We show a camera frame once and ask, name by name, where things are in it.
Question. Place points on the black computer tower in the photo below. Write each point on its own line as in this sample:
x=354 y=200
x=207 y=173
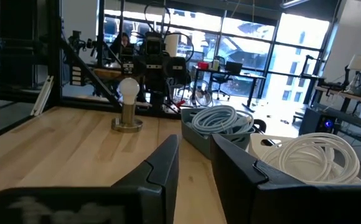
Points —
x=319 y=123

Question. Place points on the black background robot arm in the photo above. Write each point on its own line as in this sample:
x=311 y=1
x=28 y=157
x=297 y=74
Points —
x=77 y=42

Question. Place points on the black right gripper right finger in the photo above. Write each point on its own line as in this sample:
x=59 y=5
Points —
x=246 y=199

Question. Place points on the wooden workbench with equipment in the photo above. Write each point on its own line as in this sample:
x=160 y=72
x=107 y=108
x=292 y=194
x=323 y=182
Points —
x=348 y=96

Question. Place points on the black office desk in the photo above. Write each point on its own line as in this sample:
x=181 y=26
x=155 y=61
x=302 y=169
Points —
x=252 y=90

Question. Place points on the black curved chair armrest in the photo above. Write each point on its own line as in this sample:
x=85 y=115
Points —
x=260 y=124

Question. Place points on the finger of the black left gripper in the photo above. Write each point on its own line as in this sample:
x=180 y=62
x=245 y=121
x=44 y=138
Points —
x=175 y=68
x=128 y=68

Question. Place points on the light bulb lamp brass base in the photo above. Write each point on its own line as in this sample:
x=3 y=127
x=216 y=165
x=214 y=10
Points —
x=127 y=112

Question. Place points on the wooden background table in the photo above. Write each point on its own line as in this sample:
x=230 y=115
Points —
x=105 y=73

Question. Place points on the teal plastic bin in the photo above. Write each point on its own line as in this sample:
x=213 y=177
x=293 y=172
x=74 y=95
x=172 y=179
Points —
x=199 y=143

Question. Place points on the person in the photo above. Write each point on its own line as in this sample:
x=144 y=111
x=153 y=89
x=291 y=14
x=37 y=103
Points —
x=121 y=43

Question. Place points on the white plastic bin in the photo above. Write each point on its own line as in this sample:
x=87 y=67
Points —
x=255 y=149

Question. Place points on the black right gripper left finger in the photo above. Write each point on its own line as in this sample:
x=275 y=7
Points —
x=155 y=199

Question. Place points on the black laptop on desk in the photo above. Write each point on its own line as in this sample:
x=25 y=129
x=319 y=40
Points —
x=233 y=68

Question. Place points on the black office chair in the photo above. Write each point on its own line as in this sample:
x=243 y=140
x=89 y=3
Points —
x=220 y=77

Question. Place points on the round floor fan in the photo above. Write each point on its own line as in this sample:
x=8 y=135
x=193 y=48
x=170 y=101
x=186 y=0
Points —
x=203 y=95

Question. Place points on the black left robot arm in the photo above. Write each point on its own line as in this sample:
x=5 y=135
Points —
x=155 y=90

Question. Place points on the small red box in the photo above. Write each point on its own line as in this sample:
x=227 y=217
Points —
x=203 y=65

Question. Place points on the white metal profile bar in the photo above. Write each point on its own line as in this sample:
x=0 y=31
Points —
x=42 y=96

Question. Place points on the pale cup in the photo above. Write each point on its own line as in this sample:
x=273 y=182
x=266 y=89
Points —
x=215 y=64

